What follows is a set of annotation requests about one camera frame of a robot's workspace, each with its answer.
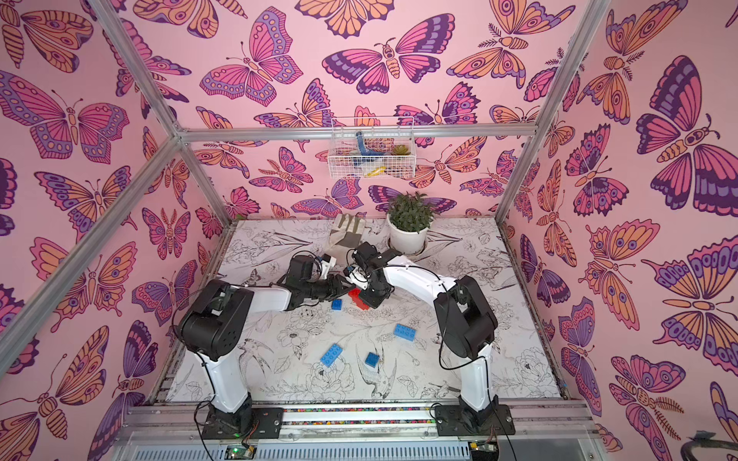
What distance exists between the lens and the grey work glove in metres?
1.14

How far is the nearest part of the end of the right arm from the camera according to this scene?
2.22 feet

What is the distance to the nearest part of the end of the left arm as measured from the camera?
80 cm

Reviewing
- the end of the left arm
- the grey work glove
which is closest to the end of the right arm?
the end of the left arm

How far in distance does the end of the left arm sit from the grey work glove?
0.75 feet
